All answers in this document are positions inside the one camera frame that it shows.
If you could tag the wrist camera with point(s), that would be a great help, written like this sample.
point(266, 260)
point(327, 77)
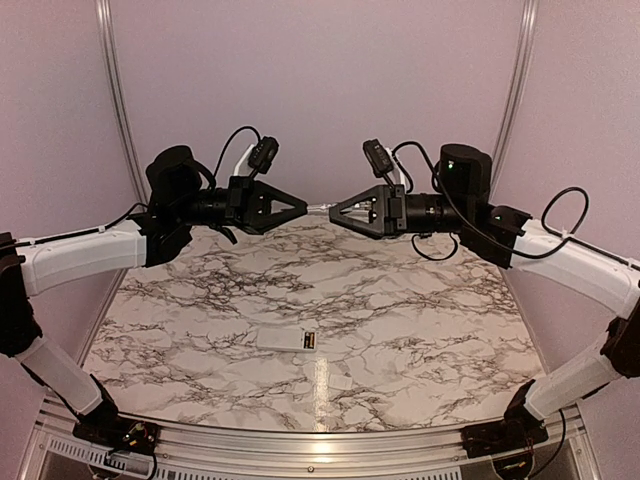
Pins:
point(383, 164)
point(257, 158)

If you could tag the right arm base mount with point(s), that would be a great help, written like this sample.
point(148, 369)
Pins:
point(496, 437)

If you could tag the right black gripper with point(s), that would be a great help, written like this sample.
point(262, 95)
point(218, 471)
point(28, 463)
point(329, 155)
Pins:
point(395, 212)

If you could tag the white battery cover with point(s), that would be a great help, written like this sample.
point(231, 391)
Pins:
point(340, 382)

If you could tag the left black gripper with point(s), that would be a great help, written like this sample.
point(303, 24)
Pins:
point(248, 204)

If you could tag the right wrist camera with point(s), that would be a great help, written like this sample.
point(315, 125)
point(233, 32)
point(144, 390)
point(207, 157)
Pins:
point(383, 164)

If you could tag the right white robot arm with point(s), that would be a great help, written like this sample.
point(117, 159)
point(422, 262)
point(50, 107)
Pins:
point(509, 239)

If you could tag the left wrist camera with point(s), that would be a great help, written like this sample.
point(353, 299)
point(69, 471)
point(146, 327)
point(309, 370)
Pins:
point(257, 158)

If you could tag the batteries in remote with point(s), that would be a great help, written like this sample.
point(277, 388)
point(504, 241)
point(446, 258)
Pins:
point(309, 340)

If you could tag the front aluminium rail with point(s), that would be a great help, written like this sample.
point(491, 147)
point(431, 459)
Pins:
point(184, 451)

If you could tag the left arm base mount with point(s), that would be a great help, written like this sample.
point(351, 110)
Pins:
point(120, 434)

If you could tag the white remote control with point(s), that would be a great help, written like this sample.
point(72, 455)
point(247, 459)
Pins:
point(283, 340)

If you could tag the right aluminium frame post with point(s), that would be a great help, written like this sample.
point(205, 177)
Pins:
point(521, 65)

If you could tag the left aluminium frame post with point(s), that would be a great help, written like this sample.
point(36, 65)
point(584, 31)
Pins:
point(109, 50)

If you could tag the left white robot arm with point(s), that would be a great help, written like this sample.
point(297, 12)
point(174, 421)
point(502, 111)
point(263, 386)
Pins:
point(184, 194)

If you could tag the aluminium frame post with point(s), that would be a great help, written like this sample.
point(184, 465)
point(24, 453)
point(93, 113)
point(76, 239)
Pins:
point(109, 50)
point(521, 65)

